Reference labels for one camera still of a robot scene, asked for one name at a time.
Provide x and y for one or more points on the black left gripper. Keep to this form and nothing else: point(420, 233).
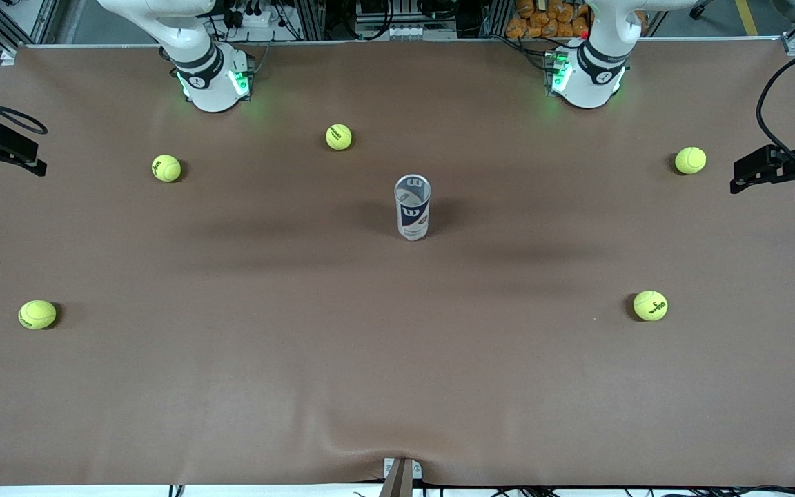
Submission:
point(790, 168)

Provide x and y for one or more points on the white blue tennis ball can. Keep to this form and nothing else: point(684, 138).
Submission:
point(413, 214)

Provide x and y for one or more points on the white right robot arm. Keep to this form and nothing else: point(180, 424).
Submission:
point(204, 76)

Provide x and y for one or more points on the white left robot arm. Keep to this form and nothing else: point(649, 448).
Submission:
point(594, 76)

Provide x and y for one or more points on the yellow tennis ball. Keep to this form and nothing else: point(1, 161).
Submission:
point(339, 137)
point(650, 305)
point(37, 314)
point(691, 160)
point(166, 168)

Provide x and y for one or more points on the pile of orange objects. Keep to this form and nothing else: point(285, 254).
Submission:
point(542, 17)

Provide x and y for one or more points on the white power strip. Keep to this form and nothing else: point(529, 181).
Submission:
point(259, 18)

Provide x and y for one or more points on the grey electronics box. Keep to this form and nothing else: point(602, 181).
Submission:
point(404, 31)

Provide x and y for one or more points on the brown table cover sheet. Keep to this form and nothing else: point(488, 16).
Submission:
point(397, 386)

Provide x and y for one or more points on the aluminium frame post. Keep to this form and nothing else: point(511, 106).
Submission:
point(496, 17)
point(311, 17)

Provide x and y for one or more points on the silver clamp bracket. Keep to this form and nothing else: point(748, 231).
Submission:
point(401, 480)

